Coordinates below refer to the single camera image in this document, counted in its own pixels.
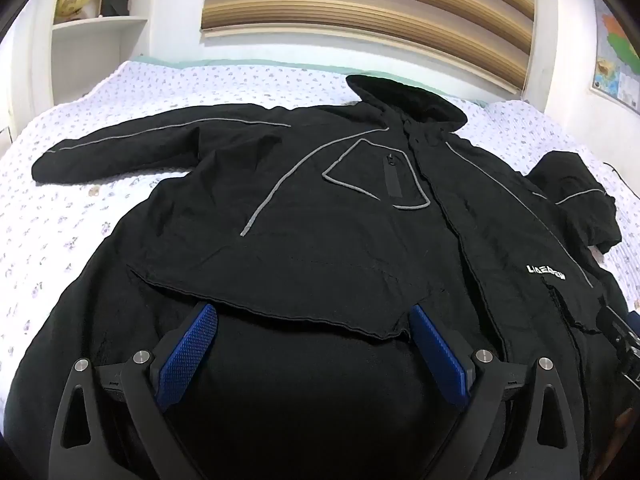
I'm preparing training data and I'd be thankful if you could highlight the striped wooden headboard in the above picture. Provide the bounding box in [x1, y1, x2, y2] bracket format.
[200, 0, 539, 97]

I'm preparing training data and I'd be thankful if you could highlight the white wall shelf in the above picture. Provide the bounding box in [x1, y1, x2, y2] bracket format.
[49, 0, 153, 107]

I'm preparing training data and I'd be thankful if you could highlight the white floral bedspread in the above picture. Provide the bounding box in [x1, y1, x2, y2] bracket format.
[0, 59, 640, 411]

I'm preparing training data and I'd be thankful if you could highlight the green bed sheet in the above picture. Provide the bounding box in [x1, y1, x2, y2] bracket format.
[131, 54, 491, 109]

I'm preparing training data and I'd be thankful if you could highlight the black cable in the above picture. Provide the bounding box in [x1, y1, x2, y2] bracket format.
[602, 161, 636, 191]

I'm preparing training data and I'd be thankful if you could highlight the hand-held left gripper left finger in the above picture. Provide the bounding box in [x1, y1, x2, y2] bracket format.
[47, 303, 220, 480]

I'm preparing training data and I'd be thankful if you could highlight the dark picture frame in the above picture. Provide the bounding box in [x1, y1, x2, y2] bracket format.
[97, 0, 133, 19]

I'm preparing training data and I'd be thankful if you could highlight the black jacket with grey piping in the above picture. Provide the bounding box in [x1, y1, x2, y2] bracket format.
[10, 74, 640, 480]

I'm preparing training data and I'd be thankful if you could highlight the wall map poster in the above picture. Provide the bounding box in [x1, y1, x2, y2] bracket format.
[590, 0, 640, 112]

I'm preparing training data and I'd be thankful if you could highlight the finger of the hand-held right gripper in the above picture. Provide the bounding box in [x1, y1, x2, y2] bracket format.
[596, 305, 633, 350]

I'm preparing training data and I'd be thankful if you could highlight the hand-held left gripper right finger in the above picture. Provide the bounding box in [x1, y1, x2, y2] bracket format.
[407, 304, 586, 480]

